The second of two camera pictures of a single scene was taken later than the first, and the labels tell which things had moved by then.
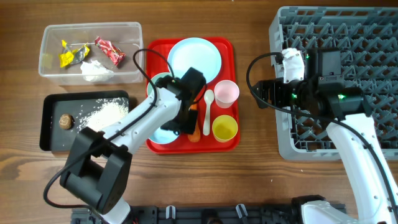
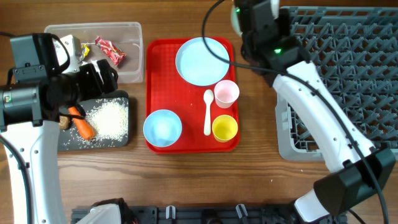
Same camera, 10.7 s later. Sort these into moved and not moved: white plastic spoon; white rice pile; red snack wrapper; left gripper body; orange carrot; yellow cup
Moved: orange carrot; left gripper body
Not moved: white plastic spoon; white rice pile; yellow cup; red snack wrapper
